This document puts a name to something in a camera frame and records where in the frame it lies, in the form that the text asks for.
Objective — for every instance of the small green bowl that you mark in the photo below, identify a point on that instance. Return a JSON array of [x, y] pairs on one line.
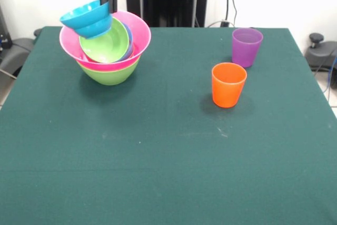
[[105, 47]]

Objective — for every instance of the black and grey equipment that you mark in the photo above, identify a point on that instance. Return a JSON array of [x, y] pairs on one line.
[[15, 51]]

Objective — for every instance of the orange cup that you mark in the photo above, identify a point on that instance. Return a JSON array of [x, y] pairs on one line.
[[228, 86]]

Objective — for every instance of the dark blue bowl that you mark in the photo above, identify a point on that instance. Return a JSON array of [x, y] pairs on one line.
[[129, 35]]

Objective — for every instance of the large green bowl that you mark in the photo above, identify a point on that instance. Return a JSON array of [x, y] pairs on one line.
[[110, 76]]

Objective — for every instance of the dark green tablecloth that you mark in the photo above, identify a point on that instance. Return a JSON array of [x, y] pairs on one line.
[[237, 143]]

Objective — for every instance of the large pink bowl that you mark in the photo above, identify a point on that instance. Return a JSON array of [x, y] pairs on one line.
[[142, 32]]

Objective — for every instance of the black round knob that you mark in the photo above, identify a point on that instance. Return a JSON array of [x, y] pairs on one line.
[[37, 32]]

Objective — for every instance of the small light blue footed bowl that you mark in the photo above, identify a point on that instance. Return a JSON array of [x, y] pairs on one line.
[[87, 22]]

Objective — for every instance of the black equipment with knob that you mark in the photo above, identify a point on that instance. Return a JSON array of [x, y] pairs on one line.
[[319, 53]]

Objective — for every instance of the purple cup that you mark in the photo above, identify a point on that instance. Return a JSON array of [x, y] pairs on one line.
[[246, 49]]

